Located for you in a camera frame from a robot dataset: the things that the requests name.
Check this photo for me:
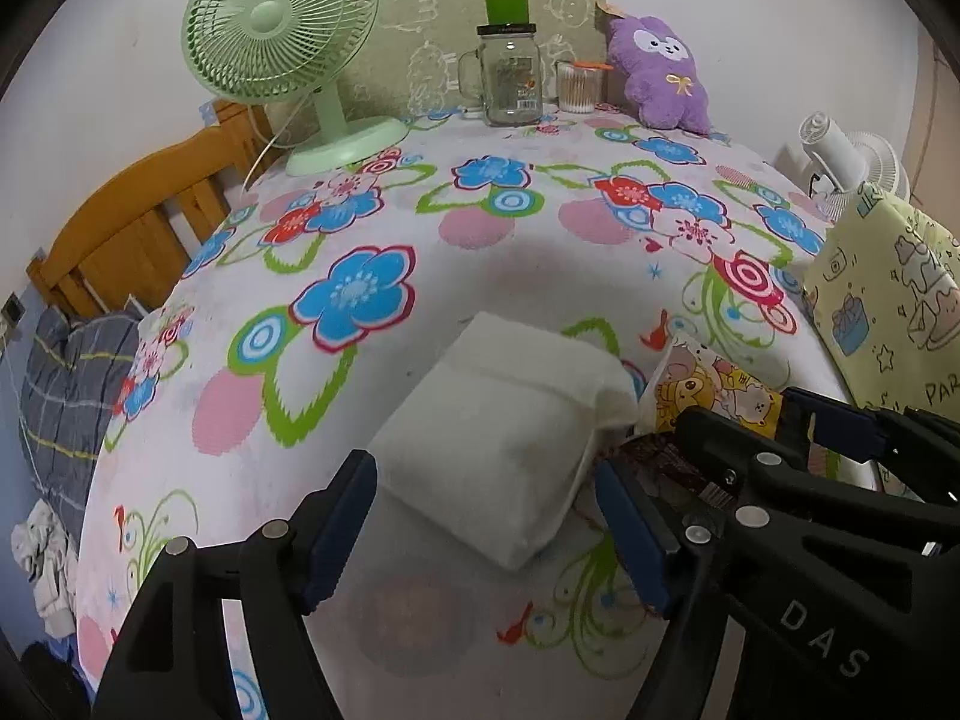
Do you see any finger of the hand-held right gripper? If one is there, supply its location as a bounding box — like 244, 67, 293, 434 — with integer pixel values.
673, 406, 960, 720
782, 388, 960, 500

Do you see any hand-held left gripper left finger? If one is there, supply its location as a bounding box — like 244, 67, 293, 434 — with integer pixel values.
90, 450, 378, 720

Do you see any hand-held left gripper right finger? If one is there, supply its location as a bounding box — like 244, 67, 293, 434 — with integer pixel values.
596, 457, 745, 720

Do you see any cartoon printed packet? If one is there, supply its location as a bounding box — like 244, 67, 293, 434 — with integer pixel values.
649, 330, 788, 440

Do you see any dark brown packet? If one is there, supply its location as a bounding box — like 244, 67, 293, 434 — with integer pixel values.
600, 435, 740, 515

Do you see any white towel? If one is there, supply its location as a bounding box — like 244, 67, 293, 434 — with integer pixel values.
371, 311, 638, 569

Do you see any white fan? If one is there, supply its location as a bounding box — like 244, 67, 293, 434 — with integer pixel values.
799, 111, 911, 222

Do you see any floral printed cloth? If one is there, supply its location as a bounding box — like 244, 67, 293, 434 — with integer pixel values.
75, 109, 878, 720

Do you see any white crumpled cloth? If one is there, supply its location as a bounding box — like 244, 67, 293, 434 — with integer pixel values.
11, 499, 80, 638

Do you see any grey plaid pillow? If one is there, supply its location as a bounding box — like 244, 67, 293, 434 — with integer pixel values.
19, 304, 143, 541

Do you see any beige door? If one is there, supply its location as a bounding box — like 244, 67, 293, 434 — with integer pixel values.
911, 15, 960, 218

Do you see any wooden bed headboard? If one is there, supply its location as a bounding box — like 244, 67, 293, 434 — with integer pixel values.
28, 99, 275, 320

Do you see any purple plush toy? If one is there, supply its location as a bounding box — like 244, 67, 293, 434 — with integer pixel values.
598, 1, 712, 132

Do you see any cotton swab container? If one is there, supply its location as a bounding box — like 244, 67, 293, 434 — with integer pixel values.
555, 60, 612, 115

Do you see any glass jar mug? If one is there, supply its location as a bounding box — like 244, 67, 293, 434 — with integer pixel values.
456, 24, 542, 127

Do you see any green desk fan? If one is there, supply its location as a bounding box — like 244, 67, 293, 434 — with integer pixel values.
182, 0, 410, 177

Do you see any white fan cord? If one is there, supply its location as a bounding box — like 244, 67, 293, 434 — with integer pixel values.
244, 101, 308, 192

